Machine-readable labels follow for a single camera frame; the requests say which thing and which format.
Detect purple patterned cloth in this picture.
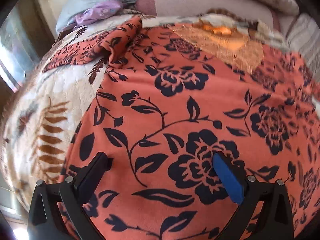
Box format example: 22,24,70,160
64,0,124,30

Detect orange black floral garment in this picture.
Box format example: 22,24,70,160
45,17,319,239

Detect cream leaf patterned blanket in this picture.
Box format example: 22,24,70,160
0,8,320,213

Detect window with dark frame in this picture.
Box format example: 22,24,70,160
1,0,54,92

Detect pink bed sheet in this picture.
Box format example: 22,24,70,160
135,0,293,29

